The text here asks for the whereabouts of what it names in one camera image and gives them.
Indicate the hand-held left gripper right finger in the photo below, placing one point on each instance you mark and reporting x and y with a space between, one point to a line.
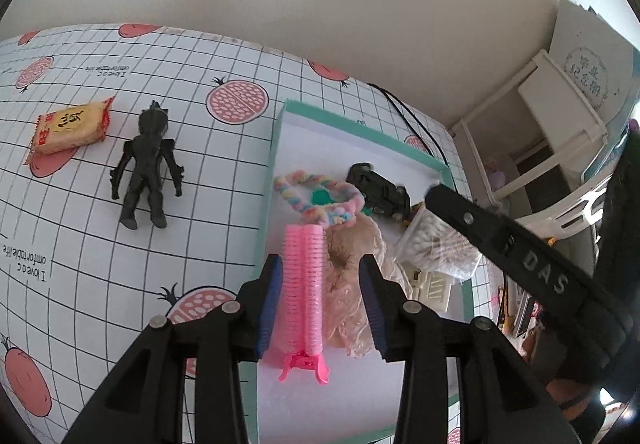
372 304

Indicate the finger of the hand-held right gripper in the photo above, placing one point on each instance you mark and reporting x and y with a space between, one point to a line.
465 219

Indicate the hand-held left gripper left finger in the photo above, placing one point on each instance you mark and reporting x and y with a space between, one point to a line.
270 304

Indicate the clear plastic bag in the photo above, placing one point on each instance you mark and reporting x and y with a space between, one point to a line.
345 284

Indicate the pink hair roller clip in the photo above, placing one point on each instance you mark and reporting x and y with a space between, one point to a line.
302 284

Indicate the bag of cotton swabs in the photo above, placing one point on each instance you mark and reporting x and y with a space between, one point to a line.
430 244

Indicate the black toy car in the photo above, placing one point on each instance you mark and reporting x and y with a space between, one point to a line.
375 189

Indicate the teal rimmed white tray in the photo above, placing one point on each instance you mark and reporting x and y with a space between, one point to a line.
300 409

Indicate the white plastic clip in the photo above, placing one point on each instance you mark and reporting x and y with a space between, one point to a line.
432 289

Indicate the green plastic toy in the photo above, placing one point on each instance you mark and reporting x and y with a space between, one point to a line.
321 197

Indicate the white shelf unit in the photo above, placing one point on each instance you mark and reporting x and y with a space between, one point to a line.
560 103

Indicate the black action figure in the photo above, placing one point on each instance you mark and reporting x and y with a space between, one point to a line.
145 168

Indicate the white printed box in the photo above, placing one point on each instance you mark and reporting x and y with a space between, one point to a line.
590 58

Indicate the checked fruit print tablecloth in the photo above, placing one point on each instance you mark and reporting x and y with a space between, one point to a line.
200 73

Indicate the yellow red snack packet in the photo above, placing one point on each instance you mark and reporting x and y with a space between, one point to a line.
70 126

